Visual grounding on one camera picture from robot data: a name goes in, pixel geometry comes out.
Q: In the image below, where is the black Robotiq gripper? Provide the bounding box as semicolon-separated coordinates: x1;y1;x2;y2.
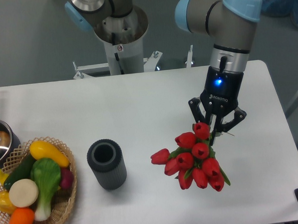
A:
188;67;247;145

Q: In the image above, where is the red tulip bouquet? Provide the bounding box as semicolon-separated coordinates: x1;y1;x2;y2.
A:
150;122;231;192

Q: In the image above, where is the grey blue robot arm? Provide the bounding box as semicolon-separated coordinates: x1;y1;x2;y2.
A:
64;0;262;137

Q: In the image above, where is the dark grey ribbed vase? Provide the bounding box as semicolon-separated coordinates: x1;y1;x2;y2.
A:
87;139;127;190

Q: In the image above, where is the purple red radish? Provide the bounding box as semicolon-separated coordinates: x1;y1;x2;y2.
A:
59;168;74;190

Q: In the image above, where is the yellow squash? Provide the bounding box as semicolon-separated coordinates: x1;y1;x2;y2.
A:
29;140;70;168

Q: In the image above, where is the green bok choy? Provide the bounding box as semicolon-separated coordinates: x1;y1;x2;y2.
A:
30;157;61;221

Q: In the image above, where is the woven wicker basket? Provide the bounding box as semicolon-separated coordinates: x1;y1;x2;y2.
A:
0;137;77;224

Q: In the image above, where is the dark green cucumber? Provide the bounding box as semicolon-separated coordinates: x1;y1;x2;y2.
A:
3;153;36;190

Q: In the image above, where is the beige round disc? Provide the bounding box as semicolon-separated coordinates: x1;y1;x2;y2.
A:
9;178;39;207

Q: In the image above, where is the yellow banana tip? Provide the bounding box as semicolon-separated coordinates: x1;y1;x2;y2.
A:
0;168;9;185

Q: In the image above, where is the orange fruit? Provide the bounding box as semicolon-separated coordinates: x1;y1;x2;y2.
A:
9;207;34;224

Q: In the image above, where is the yellow bell pepper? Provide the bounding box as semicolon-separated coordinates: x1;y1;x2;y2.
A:
0;190;16;214

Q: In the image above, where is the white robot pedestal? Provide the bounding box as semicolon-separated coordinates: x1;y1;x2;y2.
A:
69;4;195;80

